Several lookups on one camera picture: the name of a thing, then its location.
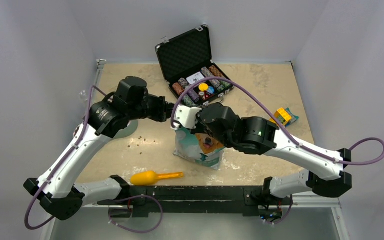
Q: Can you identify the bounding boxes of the yellow plastic scoop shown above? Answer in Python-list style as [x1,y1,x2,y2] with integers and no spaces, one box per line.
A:
[130,170,184,186]

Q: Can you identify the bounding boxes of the green dog food bag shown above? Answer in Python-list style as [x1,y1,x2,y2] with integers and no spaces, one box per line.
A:
[173,128,225,170]

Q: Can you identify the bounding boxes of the black poker chip case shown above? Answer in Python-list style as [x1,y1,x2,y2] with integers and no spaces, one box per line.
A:
[155,25,235,107]

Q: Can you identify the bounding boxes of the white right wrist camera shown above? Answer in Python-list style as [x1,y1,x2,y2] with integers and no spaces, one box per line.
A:
[170,105,202,131]

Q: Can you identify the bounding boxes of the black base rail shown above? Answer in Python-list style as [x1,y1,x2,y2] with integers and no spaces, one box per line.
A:
[97,185,293,219]

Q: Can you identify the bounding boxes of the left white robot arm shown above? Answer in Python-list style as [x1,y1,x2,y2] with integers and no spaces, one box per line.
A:
[23,76,175,221]

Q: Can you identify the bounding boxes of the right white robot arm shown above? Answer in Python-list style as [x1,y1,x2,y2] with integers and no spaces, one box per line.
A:
[196,103,353,204]

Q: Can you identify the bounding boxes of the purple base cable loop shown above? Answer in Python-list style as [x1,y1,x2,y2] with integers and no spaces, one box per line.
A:
[108,194,164,235]

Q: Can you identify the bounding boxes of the green double pet bowl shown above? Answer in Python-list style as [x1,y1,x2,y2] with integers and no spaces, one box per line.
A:
[113,120,139,140]

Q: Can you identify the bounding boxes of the clear glass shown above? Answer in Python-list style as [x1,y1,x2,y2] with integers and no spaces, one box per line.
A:
[79,90,89,102]

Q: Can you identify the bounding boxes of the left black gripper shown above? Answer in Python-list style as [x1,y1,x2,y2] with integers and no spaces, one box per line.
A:
[126,92,177,122]

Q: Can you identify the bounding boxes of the toy brick block stack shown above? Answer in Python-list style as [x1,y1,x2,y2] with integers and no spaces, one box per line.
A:
[273,107,300,128]

